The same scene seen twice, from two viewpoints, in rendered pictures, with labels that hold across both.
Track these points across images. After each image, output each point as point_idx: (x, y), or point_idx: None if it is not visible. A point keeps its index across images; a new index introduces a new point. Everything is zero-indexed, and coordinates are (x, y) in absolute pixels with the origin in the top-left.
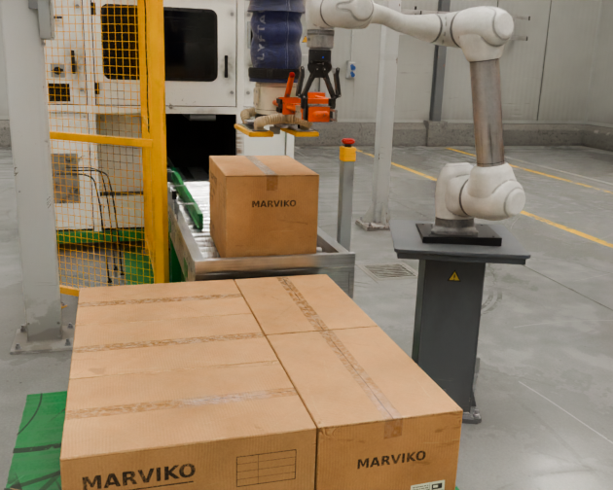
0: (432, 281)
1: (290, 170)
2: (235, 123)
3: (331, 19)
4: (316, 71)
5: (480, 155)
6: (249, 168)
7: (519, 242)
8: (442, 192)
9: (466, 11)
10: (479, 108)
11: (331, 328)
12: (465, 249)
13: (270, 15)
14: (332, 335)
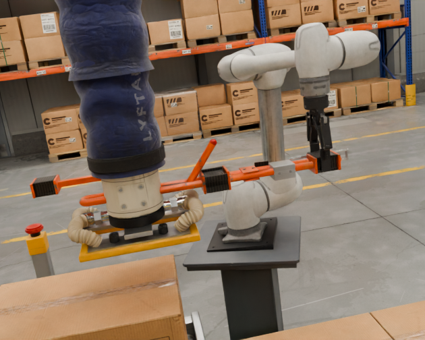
0: (272, 276)
1: (141, 272)
2: (81, 255)
3: (357, 61)
4: None
5: (280, 160)
6: (119, 301)
7: (263, 217)
8: (249, 205)
9: (263, 48)
10: (279, 124)
11: (387, 336)
12: (290, 234)
13: (146, 76)
14: (407, 335)
